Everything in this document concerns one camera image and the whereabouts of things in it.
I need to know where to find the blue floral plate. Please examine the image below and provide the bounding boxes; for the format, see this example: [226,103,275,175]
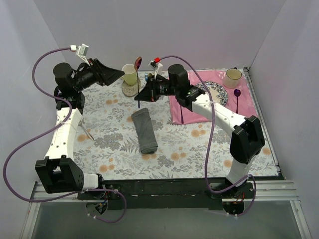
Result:
[204,81,228,106]

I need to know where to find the purple fork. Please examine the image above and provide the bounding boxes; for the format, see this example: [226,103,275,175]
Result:
[180,106,184,124]

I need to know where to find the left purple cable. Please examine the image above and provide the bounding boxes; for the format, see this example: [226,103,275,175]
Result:
[2,47,128,224]

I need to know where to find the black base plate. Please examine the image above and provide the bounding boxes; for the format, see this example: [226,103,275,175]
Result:
[77,178,254,210]

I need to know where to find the round woven coaster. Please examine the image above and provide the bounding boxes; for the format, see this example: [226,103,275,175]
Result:
[122,79,141,97]

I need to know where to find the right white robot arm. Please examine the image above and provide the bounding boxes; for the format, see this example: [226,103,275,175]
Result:
[134,64,265,198]

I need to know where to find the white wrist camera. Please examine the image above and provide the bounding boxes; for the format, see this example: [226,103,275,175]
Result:
[70,44,90,65]
[149,57,163,78]

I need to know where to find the yellow-green mug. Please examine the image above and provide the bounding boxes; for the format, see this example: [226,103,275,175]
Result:
[122,64,137,86]

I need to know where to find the cream mug dark rim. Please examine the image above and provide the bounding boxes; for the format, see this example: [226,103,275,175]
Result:
[223,67,242,89]

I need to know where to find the floral tablecloth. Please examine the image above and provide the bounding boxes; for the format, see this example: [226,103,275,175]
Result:
[51,70,279,180]

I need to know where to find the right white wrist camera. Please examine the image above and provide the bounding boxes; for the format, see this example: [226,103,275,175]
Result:
[149,57,163,78]

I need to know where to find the pink floral placemat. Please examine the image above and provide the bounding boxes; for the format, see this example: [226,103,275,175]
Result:
[168,70,257,124]

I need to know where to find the purple cable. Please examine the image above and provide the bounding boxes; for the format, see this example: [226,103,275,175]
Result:
[159,55,256,218]
[2,47,128,224]

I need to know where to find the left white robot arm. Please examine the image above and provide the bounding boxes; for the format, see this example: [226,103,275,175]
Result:
[35,59,124,199]

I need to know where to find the grey cloth napkin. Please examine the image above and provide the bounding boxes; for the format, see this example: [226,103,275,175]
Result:
[131,108,158,154]

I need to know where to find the gold spoon purple handle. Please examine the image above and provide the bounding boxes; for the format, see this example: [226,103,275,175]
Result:
[134,56,142,94]

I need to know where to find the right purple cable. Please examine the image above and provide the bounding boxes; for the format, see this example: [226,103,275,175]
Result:
[159,55,256,218]

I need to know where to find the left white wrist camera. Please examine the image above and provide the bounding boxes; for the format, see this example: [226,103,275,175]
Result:
[70,44,90,65]

